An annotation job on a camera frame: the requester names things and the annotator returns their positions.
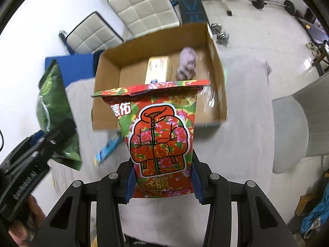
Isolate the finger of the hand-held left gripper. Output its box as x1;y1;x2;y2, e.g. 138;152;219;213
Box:
31;118;78;163

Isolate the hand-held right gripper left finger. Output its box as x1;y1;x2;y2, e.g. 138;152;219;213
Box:
30;160;137;247

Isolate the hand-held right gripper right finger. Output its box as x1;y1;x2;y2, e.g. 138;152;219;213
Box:
191;150;300;247

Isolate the green printed pouch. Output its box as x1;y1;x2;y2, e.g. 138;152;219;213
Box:
36;59;83;171

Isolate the red floral printed pouch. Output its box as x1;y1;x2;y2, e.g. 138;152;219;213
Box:
91;80;211;199

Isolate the brown cardboard box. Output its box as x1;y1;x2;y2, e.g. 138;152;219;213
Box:
92;23;229;131

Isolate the person's left hand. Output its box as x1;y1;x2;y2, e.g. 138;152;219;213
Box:
8;196;47;247

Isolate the blue flat packet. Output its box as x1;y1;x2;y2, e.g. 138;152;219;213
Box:
96;135;124;165

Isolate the blue mat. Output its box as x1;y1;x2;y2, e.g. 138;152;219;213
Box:
45;53;103;88

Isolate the white cushioned chair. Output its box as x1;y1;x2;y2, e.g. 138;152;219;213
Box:
60;11;124;55
107;0;180;42

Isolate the wooden crate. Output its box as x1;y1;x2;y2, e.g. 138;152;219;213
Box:
295;193;319;217

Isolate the yellow and white carton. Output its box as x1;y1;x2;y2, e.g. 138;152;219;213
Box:
144;56;178;85

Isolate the blue crumpled cloth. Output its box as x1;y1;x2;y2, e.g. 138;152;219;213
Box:
301;198;329;240

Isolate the pink plush toy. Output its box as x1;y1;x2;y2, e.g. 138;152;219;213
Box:
175;47;198;81

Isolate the pair of metal dumbbells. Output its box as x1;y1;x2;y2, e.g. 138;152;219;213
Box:
210;23;229;44

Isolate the black weight bench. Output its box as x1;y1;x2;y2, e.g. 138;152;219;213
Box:
177;0;209;26

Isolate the dark cluttered desk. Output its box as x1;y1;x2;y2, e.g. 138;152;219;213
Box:
295;8;329;78

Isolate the black barbell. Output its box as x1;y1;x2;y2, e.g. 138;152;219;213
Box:
249;0;296;14

